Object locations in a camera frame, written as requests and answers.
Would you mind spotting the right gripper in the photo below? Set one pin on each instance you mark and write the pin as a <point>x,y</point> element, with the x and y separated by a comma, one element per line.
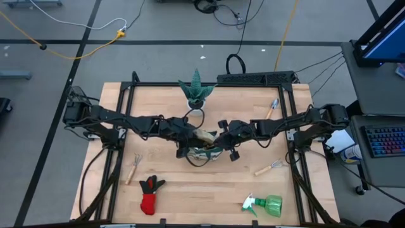
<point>240,133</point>

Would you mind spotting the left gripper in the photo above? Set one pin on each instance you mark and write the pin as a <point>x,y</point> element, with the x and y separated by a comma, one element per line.
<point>177,130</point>

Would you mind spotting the beige green gardening bag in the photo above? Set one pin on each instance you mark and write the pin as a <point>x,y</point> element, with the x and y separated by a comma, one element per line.
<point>204,136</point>

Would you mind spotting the potted snake plant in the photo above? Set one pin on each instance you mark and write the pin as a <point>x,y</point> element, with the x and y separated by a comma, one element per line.
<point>196,85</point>

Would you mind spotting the red black garden glove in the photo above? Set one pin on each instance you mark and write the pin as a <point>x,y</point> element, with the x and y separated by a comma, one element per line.
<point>148,202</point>

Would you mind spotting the green spray bottle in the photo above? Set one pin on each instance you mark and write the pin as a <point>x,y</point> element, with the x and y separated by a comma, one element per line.
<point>272,206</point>

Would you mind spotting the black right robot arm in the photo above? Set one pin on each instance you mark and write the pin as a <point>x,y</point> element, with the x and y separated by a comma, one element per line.
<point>284,123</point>

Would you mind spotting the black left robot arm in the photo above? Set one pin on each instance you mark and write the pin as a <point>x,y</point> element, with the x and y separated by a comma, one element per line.
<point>110,115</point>

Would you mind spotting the black perforated box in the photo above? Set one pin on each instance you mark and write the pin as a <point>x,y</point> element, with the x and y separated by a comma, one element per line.
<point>253,77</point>

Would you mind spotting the white paper sheet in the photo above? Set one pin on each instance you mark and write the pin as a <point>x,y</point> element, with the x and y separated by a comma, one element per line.
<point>341,141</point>

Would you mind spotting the white wipes canister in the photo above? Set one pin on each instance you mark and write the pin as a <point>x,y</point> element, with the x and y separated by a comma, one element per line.
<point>351,155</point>

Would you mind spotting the black caster wheel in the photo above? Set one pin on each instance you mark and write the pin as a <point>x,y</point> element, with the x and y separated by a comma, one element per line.
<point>360,190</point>

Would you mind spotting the black round floor plug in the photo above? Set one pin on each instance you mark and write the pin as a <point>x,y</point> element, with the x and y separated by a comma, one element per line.
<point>43,47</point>

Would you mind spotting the grey keyboard table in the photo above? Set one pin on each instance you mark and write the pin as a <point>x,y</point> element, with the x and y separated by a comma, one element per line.
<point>379,171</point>

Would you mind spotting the grey desk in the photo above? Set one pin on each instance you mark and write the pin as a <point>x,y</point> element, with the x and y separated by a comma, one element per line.
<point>373,88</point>

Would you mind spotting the backlit keyboard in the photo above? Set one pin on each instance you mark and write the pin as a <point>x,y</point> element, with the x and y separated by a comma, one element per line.
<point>386,141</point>

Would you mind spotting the grey floor bar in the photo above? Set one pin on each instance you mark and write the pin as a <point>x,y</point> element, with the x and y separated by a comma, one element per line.
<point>16,75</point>

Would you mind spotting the black wheeled base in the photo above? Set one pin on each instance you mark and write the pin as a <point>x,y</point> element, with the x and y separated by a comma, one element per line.
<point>4,106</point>

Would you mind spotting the grey cart base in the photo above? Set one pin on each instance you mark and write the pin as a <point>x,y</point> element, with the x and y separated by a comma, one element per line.
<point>31,2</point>

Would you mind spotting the person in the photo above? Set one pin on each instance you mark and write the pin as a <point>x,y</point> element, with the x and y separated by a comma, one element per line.
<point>398,218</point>

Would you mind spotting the computer monitor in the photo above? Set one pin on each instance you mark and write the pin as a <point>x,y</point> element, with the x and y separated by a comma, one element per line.
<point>389,44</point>

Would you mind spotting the black metal table frame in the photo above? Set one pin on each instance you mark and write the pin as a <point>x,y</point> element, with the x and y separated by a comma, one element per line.
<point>126,85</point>

